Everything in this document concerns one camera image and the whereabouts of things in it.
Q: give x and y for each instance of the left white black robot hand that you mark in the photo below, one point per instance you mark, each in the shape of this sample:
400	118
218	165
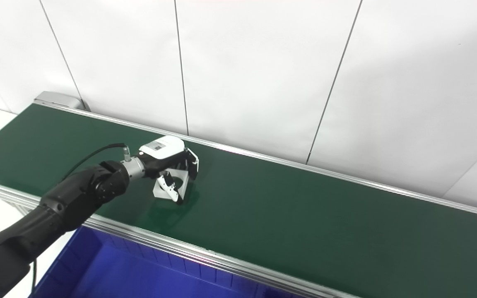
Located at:
164	151

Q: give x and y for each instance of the white block part with hole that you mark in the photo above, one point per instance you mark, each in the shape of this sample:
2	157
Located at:
184	182

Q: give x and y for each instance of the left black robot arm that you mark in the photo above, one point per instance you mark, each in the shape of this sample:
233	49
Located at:
68	198

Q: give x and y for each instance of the grey conveyor motor housing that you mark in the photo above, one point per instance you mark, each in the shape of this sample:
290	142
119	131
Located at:
58	99

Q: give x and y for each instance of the blue plastic bin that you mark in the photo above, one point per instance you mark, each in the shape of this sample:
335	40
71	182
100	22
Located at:
110	269

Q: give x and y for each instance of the green conveyor belt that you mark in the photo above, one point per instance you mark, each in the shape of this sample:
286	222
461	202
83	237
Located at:
304	223

